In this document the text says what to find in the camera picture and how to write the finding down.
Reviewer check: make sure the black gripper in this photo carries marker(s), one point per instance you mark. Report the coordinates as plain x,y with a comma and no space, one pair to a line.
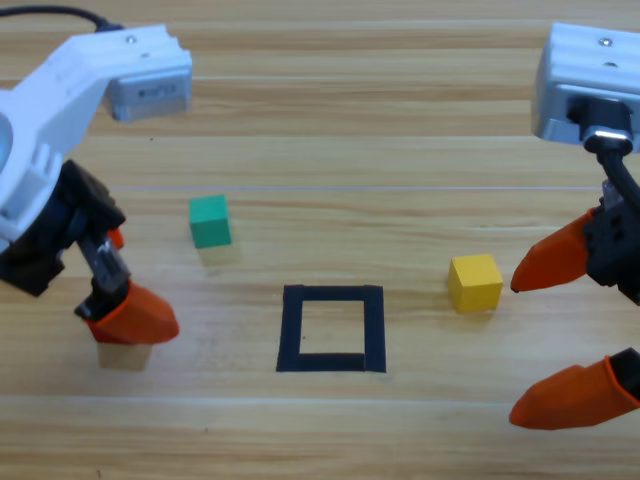
617,250
47,235

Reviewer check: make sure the yellow wooden block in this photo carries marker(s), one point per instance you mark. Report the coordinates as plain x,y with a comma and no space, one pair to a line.
475,287

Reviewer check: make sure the green wooden block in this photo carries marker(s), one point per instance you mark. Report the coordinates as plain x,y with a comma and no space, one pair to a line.
210,225

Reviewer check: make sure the black tape rectangle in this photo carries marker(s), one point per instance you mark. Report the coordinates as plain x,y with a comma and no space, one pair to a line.
290,330

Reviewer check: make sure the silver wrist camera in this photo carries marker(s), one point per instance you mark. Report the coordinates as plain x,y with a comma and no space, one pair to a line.
150,97
550,117

